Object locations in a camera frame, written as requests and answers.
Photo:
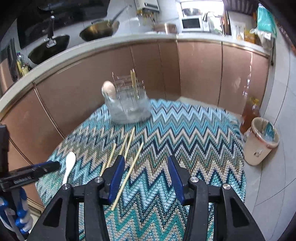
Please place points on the blue white gloved left hand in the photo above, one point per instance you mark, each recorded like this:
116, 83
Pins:
15, 213

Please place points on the white gas water heater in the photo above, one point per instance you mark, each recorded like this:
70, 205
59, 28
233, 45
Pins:
147, 5

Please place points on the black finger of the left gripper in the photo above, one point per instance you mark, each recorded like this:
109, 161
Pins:
42, 169

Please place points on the bamboo chopstick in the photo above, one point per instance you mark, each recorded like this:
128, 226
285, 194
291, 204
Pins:
129, 142
123, 145
107, 163
133, 79
127, 177

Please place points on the clear glass utensil jar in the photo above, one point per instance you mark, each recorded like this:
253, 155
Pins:
126, 106

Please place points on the wire divider rack in jar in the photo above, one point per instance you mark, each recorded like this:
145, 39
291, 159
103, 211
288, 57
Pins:
128, 81

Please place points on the zigzag woven table mat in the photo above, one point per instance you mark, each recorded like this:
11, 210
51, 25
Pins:
206, 141

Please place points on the amber oil bottle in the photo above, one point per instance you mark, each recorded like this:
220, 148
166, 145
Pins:
251, 111

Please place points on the copper rice cooker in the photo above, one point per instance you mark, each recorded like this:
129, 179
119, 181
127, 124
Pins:
167, 28

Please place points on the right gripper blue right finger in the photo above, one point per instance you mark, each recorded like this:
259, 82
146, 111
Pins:
176, 179

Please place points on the black range hood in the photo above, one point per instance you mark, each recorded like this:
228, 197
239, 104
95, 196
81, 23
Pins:
33, 20

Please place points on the beige trash bin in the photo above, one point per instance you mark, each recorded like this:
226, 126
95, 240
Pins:
259, 140

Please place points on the white ceramic spoon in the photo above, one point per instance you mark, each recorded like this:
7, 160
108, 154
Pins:
70, 163

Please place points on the teal plastic bag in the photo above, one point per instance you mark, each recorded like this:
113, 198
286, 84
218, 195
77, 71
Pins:
265, 21

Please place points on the brown kitchen cabinet fronts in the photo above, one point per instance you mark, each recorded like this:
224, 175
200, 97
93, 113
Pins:
207, 73

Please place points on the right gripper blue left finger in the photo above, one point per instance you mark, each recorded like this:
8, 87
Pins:
117, 173

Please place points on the white microwave oven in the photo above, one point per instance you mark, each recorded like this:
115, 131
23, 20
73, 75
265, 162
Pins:
192, 24

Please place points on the black wok with handle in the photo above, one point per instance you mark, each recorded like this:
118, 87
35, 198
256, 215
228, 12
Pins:
51, 46

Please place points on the condiment bottles on counter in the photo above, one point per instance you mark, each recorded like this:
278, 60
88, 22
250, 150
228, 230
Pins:
23, 65

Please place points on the white speckled countertop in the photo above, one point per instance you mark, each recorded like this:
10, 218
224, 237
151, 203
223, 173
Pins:
85, 50

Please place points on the brass wok with steel handle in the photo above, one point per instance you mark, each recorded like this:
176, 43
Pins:
102, 29

